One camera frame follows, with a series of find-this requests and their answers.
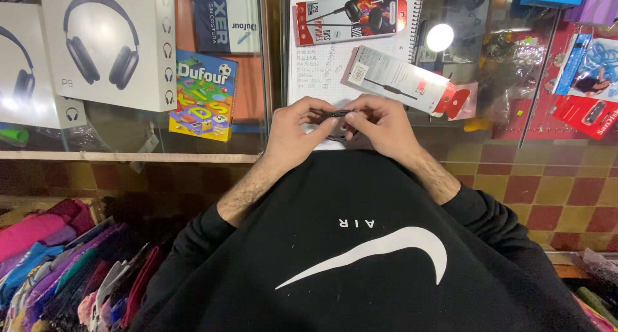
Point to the black sweatshirt with white logo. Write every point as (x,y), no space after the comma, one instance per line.
(347,254)

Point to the person's right hand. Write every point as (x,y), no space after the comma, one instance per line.
(386,129)

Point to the blue and white underwear box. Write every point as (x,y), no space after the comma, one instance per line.
(224,18)

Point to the heap of colourful clothing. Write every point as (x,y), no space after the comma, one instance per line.
(58,274)

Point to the colourful kids socks box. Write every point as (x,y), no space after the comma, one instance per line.
(203,97)

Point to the red flash drive package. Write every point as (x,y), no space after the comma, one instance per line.
(586,114)

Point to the purple box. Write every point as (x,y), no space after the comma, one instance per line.
(596,3)

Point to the person's left hand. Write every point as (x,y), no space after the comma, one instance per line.
(289,134)

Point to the clear plastic bag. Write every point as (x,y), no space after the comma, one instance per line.
(512,76)

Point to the yellow object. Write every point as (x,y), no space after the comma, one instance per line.
(478,125)

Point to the spiral squared-paper notebook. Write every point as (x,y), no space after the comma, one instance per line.
(318,66)

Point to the white earphones package red hanger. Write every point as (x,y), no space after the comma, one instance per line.
(396,78)

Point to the pink card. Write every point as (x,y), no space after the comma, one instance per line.
(472,102)

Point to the large white headphone box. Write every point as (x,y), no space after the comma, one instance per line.
(108,44)

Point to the green object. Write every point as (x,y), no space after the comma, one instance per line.
(13,135)

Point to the narrow blue package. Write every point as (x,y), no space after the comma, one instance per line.
(572,64)

